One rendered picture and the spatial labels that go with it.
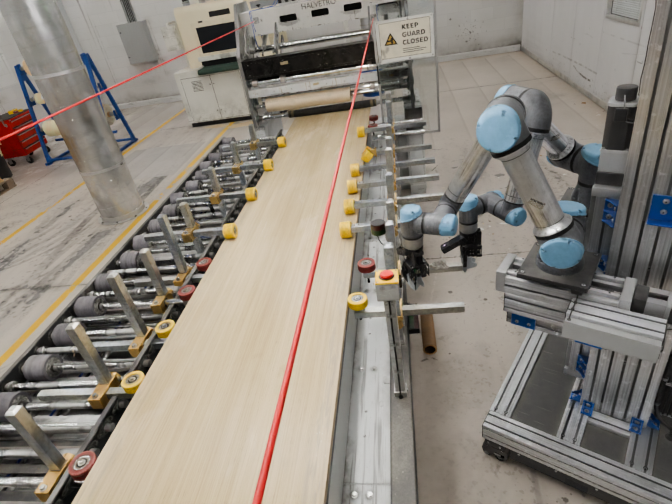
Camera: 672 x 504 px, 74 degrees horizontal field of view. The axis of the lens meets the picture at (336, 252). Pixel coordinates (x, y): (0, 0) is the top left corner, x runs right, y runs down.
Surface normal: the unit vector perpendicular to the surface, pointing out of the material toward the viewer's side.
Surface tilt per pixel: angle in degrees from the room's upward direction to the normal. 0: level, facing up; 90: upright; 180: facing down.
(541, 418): 0
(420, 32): 90
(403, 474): 0
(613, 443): 0
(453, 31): 90
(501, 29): 90
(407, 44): 90
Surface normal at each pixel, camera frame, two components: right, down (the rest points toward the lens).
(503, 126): -0.49, 0.43
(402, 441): -0.16, -0.83
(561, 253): -0.35, 0.64
